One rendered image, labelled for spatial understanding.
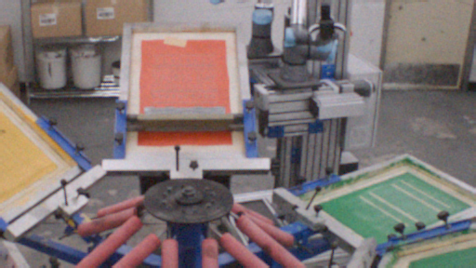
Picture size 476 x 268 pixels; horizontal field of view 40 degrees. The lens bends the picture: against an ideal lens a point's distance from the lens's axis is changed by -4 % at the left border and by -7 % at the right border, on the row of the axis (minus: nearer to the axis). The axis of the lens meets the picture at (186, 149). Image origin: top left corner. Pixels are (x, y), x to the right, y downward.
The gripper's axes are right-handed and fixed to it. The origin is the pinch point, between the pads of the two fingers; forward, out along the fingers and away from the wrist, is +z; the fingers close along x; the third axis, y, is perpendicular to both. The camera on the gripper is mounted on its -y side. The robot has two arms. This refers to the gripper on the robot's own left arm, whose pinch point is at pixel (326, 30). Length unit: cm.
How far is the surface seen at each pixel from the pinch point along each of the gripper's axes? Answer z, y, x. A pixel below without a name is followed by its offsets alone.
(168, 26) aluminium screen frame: -40, 3, 76
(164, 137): 10, 40, 73
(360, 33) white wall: -394, 114, -36
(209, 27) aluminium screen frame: -43, 6, 57
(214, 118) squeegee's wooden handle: 10, 33, 51
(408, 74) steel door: -411, 166, -86
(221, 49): -36, 16, 51
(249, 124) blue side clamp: 3, 39, 37
